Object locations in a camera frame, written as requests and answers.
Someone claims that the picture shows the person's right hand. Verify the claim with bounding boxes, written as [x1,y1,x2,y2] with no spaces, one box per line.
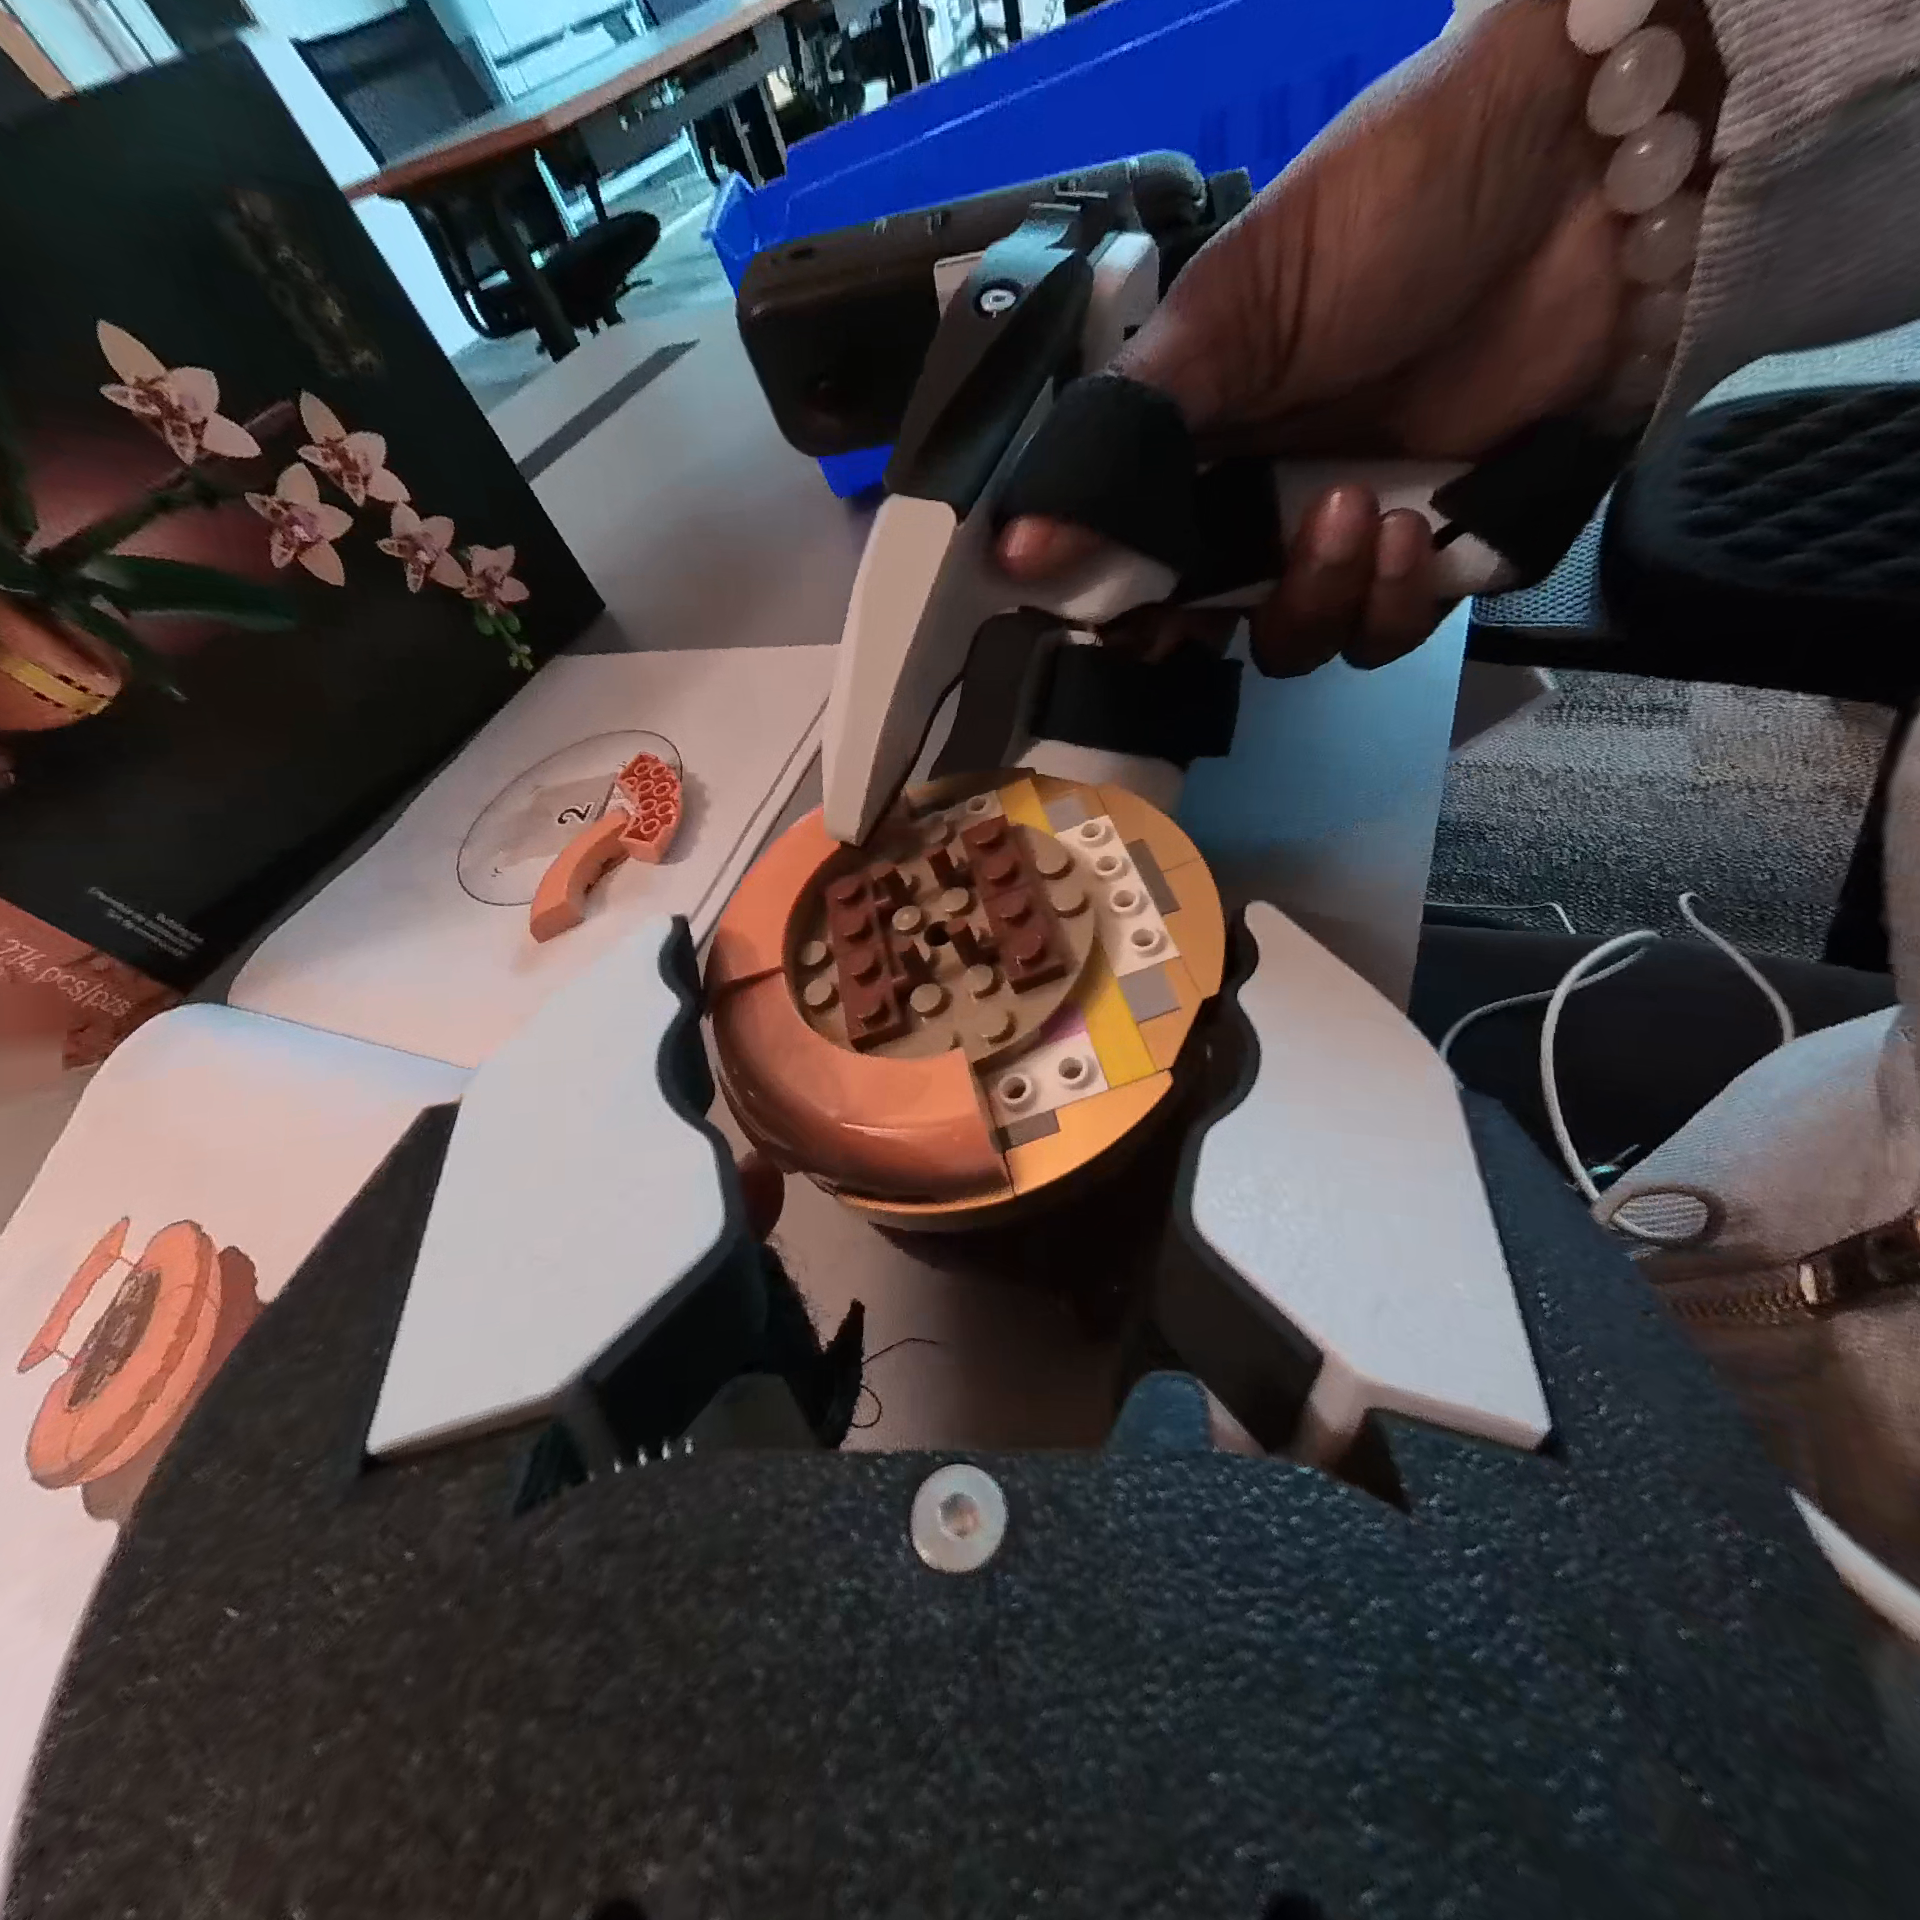
[1002,0,1727,677]

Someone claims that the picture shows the white earphone cable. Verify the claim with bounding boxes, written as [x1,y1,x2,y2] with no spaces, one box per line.
[1435,896,1920,1637]

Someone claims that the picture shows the white bead bracelet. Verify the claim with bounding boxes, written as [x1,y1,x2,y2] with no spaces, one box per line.
[1561,0,1727,394]

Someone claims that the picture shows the background office desks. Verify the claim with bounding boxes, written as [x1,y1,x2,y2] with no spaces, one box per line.
[338,0,930,360]

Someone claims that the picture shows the black mesh chair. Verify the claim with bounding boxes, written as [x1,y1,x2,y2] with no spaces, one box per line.
[1470,376,1920,964]

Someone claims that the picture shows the white instruction booklet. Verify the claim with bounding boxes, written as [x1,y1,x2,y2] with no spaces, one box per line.
[0,641,843,1802]

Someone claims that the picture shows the blue plastic bin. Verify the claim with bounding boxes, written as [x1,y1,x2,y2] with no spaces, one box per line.
[705,0,1457,495]

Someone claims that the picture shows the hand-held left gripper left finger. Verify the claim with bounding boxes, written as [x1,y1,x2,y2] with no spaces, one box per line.
[368,917,751,1463]

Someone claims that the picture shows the salmon curved brick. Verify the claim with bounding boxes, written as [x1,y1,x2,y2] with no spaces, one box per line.
[528,826,638,947]

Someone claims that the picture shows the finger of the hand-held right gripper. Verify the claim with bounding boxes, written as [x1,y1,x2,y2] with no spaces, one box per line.
[816,227,1089,852]

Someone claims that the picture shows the studded orange arc brick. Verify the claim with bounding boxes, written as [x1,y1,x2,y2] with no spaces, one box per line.
[603,752,692,858]

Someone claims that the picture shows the brick pot model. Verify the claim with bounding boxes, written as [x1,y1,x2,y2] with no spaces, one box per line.
[697,765,1257,1238]

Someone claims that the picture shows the black flower print box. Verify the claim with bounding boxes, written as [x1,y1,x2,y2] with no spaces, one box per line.
[0,39,603,1052]

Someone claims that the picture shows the black office chair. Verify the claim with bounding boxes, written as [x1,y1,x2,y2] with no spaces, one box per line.
[482,205,670,347]

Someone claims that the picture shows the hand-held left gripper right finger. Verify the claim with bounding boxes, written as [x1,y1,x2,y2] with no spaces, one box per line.
[1156,902,1557,1463]

